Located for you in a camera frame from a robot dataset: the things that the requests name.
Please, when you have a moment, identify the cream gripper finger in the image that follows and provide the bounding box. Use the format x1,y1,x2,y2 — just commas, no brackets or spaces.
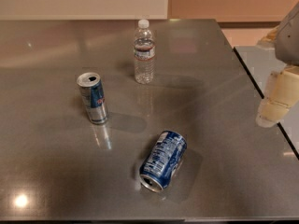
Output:
256,64,299,128

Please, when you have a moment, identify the blue pepsi can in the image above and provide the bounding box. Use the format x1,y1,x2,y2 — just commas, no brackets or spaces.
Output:
139,131,187,193

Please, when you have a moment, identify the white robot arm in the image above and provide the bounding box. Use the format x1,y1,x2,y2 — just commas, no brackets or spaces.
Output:
256,3,299,128

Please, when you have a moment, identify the silver blue red bull can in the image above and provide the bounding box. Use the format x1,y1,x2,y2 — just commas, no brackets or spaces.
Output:
77,72,108,124

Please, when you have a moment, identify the grey side table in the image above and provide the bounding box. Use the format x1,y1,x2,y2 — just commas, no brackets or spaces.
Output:
234,46,299,158

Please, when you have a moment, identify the clear plastic water bottle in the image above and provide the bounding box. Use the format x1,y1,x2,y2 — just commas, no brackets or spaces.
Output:
133,19,156,84

